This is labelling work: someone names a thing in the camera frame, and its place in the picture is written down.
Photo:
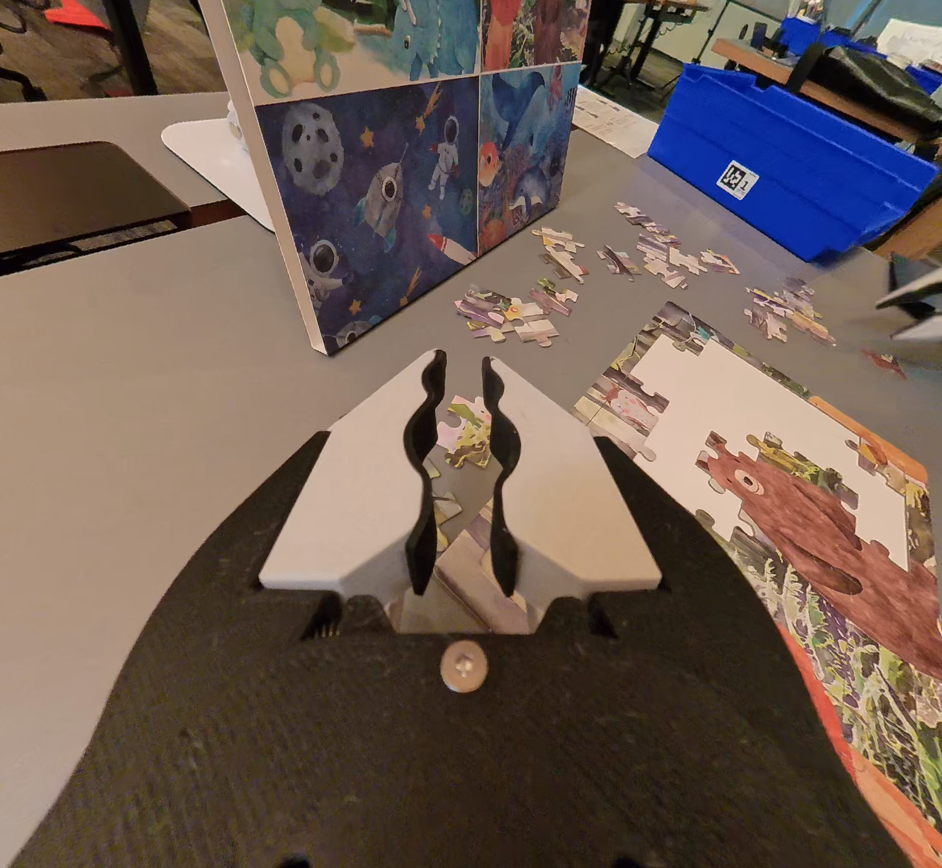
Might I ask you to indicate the dark brown chair seat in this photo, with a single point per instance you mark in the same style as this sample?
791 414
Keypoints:
73 191

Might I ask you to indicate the printed paper sheet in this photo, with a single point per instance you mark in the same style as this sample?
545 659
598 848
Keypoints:
611 121

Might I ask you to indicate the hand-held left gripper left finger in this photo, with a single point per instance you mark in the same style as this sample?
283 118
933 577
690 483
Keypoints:
346 515

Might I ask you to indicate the dark purple green jigsaw piece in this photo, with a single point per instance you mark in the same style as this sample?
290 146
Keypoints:
444 511

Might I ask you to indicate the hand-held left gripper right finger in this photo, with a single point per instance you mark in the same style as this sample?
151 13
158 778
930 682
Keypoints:
574 515

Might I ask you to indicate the blue plastic bin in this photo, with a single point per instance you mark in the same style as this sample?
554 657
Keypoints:
824 176

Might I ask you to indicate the pink green yellow jigsaw piece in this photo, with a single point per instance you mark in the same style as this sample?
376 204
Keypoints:
467 437

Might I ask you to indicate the small blue bin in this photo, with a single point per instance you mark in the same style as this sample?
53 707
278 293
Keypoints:
798 29

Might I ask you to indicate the white paper stack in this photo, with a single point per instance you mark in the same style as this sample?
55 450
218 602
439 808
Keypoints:
909 40

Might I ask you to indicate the white metal stand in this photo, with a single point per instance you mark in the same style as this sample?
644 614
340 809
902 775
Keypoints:
213 161

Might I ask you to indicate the black table leg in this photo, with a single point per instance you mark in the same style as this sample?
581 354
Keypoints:
125 21

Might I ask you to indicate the wooden desk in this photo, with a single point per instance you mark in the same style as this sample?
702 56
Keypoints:
750 58

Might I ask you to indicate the partly assembled jigsaw puzzle board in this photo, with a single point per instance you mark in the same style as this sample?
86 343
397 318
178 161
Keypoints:
736 389

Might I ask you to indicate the pile of loose jigsaw pieces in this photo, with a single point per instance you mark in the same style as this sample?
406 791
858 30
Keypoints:
662 257
795 308
486 308

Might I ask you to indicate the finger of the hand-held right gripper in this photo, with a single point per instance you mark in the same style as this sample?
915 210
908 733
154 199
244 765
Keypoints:
920 290
923 329

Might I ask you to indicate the illustrated jigsaw puzzle box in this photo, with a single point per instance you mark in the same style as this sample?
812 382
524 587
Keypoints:
368 183

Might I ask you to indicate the black bag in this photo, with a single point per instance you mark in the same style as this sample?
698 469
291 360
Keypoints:
868 84

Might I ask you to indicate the orange brown jigsaw piece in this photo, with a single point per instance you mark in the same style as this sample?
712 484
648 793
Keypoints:
887 365

